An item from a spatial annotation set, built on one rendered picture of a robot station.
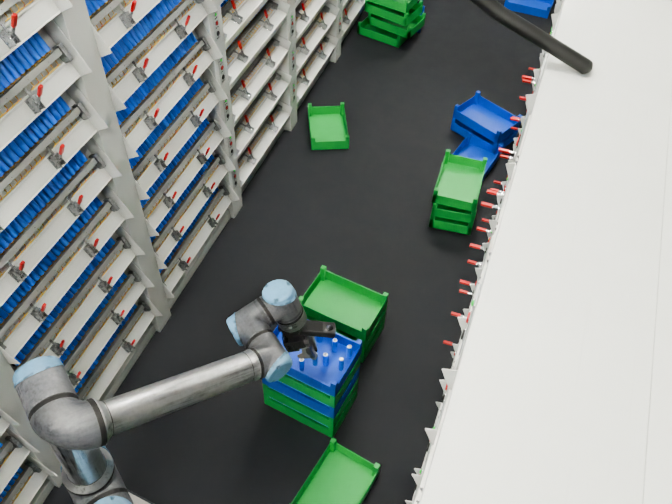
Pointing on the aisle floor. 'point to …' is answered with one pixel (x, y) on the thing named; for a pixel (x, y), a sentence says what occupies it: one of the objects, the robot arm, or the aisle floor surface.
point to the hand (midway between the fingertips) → (316, 353)
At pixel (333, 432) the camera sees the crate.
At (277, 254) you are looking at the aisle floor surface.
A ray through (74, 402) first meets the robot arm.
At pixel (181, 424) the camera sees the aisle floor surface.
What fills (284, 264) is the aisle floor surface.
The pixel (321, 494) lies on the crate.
